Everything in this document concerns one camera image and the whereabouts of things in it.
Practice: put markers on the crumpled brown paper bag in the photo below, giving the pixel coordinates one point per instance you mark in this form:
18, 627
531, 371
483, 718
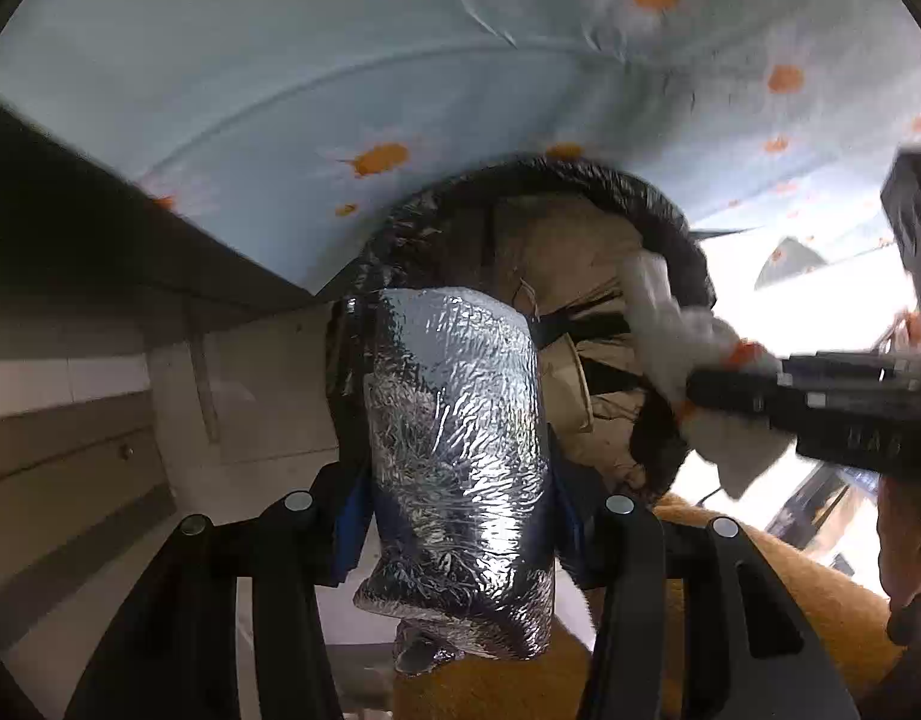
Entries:
573, 262

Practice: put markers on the brown fuzzy cloth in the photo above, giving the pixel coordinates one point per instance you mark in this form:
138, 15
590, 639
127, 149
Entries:
730, 615

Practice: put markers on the light blue daisy tablecloth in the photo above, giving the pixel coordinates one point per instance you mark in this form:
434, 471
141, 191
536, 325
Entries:
355, 52

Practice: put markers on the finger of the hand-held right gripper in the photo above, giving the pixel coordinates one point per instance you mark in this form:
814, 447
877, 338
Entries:
730, 394
843, 367

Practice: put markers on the person's right hand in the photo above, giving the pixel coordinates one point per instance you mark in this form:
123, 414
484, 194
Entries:
910, 540

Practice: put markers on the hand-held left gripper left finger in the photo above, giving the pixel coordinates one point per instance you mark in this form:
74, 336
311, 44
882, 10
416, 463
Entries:
350, 540

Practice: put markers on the white kitchen cabinet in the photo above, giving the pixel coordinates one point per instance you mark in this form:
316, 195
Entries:
93, 420

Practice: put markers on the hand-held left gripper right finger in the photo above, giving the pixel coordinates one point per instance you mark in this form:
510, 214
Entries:
569, 540

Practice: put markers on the white knit glove orange trim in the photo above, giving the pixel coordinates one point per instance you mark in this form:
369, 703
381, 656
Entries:
663, 315

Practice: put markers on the trash bin with black liner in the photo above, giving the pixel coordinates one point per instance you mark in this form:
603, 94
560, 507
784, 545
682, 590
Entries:
655, 199

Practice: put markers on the silver foil bag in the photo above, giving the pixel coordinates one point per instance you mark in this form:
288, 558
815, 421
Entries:
453, 420

